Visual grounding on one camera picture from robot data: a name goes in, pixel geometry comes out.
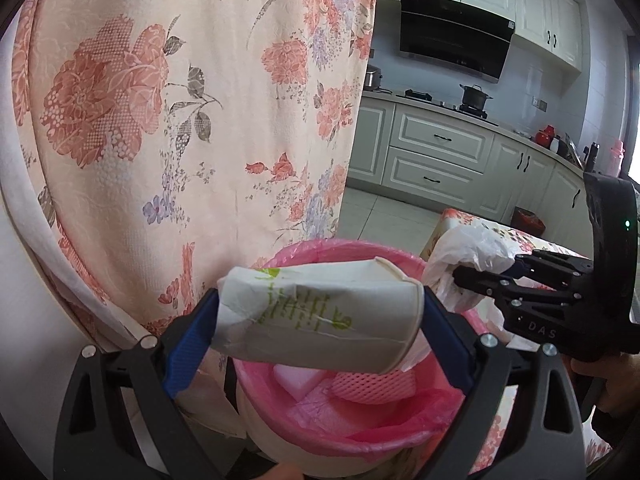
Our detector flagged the white lower kitchen cabinets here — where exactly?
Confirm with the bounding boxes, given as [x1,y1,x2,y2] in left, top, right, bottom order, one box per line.
[347,91,596,256]

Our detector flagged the person's right hand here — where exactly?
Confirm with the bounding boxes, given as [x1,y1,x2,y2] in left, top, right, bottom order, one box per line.
[570,352,640,418]

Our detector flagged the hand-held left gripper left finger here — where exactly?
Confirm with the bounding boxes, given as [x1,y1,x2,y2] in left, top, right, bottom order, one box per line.
[52,287,236,480]

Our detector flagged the green print paper cup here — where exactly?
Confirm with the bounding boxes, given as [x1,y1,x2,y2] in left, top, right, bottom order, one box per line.
[212,256,426,375]

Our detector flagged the white kitchen cabinets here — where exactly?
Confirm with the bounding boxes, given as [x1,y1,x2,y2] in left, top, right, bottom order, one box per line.
[347,91,596,256]
[377,0,586,72]

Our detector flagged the black cooking pot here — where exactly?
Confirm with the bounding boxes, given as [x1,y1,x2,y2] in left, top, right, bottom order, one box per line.
[460,84,493,111]

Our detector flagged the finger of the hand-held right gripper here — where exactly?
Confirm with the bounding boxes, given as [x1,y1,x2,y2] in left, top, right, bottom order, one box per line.
[452,265,581,306]
[515,249,596,273]

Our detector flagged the metal dish rack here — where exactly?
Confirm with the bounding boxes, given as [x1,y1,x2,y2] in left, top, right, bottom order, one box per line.
[555,132,583,163]

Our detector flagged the white upper kitchen cabinets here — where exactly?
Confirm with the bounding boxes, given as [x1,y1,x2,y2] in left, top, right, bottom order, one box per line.
[377,0,586,72]

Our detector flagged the red waste bin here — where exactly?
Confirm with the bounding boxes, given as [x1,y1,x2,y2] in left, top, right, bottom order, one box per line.
[511,206,546,238]

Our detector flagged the pink thermos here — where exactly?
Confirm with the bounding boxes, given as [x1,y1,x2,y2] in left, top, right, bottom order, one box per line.
[607,140,627,178]

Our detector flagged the pink foam net sleeve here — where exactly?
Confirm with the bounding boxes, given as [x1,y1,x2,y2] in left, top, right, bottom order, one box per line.
[332,367,418,405]

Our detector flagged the white foam piece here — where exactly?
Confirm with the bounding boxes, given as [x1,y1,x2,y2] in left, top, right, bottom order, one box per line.
[272,364,326,403]

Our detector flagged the pink bin liner bag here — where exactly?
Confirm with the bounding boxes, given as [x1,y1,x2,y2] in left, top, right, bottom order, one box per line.
[235,240,496,461]

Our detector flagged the white plastic bag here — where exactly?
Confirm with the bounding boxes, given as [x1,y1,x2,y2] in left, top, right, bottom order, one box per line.
[425,224,518,336]

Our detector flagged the black range hood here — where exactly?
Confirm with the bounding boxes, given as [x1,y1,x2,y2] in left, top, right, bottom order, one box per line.
[399,0,516,84]

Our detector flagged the black gas stove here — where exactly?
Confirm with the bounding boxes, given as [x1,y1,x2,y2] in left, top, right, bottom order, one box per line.
[397,89,501,127]

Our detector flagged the floral curtain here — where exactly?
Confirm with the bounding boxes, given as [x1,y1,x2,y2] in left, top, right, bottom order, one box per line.
[10,0,381,351]

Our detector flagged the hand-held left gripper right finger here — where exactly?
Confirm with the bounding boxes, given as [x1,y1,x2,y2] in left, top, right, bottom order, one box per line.
[422,285,588,480]

